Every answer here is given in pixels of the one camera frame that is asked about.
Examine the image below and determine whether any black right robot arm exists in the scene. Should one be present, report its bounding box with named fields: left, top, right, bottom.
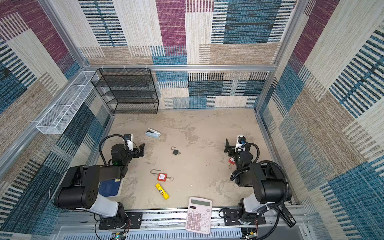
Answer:
left=222, top=135, right=296, bottom=228

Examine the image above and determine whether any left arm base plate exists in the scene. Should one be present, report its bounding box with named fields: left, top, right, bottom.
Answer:
left=98, top=212, right=143, bottom=231

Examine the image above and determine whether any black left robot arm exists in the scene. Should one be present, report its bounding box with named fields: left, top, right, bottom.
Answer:
left=49, top=134, right=146, bottom=230

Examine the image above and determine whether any blue notebook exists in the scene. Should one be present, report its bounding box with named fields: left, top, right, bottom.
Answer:
left=98, top=179, right=123, bottom=198

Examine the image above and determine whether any black wire shelf rack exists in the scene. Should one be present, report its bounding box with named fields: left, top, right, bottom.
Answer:
left=91, top=68, right=159, bottom=114

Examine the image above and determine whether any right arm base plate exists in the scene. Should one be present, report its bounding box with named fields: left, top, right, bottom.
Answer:
left=219, top=208, right=266, bottom=226

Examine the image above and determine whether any white wire mesh basket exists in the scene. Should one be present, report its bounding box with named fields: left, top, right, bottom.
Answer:
left=36, top=71, right=95, bottom=135

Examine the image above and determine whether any yellow glue stick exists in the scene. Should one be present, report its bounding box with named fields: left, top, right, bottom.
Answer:
left=155, top=183, right=170, bottom=200

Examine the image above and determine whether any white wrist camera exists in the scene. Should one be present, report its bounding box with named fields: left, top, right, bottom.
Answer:
left=235, top=135, right=247, bottom=152
left=124, top=134, right=134, bottom=151

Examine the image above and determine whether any small black padlock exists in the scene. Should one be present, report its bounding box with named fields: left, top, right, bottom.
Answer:
left=171, top=146, right=181, bottom=156

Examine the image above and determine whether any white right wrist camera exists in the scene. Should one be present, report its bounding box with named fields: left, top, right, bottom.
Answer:
left=235, top=135, right=247, bottom=152

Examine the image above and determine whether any pink calculator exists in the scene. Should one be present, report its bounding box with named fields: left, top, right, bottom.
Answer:
left=185, top=197, right=213, bottom=235

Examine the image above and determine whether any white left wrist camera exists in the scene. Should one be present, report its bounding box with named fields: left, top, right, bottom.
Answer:
left=124, top=134, right=134, bottom=151

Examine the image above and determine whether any light blue stapler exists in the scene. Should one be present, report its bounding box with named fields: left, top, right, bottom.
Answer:
left=145, top=128, right=161, bottom=139

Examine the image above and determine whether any red padlock with key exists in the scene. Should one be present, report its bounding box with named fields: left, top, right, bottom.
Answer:
left=150, top=169, right=174, bottom=182

